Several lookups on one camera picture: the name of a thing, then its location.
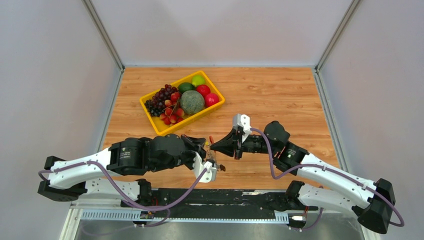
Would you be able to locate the pink red apple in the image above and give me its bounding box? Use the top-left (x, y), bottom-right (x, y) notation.
top-left (204, 93), bottom-right (220, 108)

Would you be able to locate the dark green lime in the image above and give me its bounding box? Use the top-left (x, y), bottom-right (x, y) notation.
top-left (178, 82), bottom-right (196, 94)

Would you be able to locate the dark purple grape bunch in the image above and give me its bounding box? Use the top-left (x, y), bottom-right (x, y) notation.
top-left (144, 84), bottom-right (181, 117)

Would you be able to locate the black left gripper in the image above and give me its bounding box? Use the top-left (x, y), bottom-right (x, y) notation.
top-left (149, 135), bottom-right (208, 173)

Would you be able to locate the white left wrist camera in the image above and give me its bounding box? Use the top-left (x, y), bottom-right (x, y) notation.
top-left (192, 152), bottom-right (218, 183)

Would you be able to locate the red strawberry cluster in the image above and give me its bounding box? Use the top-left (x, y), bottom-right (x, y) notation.
top-left (159, 91), bottom-right (185, 127)

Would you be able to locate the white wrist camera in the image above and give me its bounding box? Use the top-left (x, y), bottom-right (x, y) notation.
top-left (192, 152), bottom-right (218, 183)
top-left (232, 113), bottom-right (252, 143)

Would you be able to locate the green netted melon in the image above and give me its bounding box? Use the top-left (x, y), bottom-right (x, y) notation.
top-left (180, 90), bottom-right (205, 115)

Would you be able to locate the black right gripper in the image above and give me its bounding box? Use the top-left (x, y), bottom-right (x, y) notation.
top-left (210, 127), bottom-right (277, 161)

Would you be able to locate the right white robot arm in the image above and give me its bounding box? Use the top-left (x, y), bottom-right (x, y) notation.
top-left (210, 120), bottom-right (399, 234)

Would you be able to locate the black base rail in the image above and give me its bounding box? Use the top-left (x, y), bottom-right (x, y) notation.
top-left (170, 189), bottom-right (306, 220)

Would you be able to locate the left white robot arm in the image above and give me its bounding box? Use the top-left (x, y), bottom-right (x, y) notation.
top-left (37, 133), bottom-right (215, 202)

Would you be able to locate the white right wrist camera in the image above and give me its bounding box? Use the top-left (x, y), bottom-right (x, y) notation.
top-left (232, 113), bottom-right (252, 143)

